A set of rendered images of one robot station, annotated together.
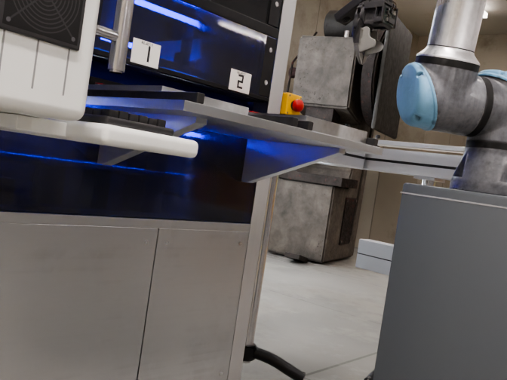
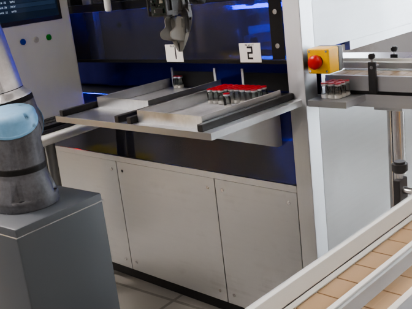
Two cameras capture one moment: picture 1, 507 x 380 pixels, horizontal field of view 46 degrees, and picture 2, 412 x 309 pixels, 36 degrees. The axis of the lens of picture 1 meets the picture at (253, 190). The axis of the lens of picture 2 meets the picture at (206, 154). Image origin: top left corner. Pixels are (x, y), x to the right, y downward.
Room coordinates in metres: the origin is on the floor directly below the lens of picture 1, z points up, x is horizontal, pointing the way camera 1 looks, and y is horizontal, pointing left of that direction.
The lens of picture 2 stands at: (1.64, -1.89, 1.26)
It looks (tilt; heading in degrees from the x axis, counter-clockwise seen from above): 16 degrees down; 92
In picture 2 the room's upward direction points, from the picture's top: 7 degrees counter-clockwise
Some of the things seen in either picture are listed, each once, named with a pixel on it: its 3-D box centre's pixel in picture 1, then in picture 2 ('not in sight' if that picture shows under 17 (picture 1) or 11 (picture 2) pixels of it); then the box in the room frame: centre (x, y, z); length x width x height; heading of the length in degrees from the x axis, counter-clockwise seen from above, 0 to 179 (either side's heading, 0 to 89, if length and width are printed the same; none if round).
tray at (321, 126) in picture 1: (287, 127); (209, 105); (1.62, -0.06, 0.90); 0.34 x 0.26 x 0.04; 46
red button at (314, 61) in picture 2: (296, 105); (316, 62); (1.93, -0.10, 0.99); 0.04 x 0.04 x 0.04; 47
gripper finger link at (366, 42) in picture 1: (366, 44); (169, 34); (1.54, -0.23, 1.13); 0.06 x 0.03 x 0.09; 47
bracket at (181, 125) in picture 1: (147, 142); not in sight; (1.33, 0.25, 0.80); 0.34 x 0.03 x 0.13; 47
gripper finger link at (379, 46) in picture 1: (373, 47); (178, 34); (1.56, -0.25, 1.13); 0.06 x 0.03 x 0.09; 47
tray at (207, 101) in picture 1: (161, 102); (160, 93); (1.45, 0.25, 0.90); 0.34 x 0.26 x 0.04; 47
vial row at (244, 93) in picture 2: not in sight; (234, 95); (1.69, 0.02, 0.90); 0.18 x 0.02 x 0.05; 136
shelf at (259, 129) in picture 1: (228, 127); (181, 108); (1.52, 0.08, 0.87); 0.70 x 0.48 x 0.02; 137
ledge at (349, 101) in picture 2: not in sight; (339, 99); (2.00, -0.04, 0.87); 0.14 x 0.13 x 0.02; 47
